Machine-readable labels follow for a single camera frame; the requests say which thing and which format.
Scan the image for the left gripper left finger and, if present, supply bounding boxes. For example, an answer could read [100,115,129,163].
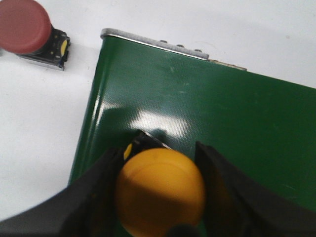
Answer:
[0,149,123,237]

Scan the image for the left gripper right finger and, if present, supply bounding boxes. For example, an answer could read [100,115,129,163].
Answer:
[195,142,316,237]

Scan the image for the green conveyor belt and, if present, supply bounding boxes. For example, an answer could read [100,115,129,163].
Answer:
[68,34,316,237]

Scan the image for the aluminium conveyor side rail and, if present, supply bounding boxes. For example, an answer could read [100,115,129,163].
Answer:
[100,28,247,71]

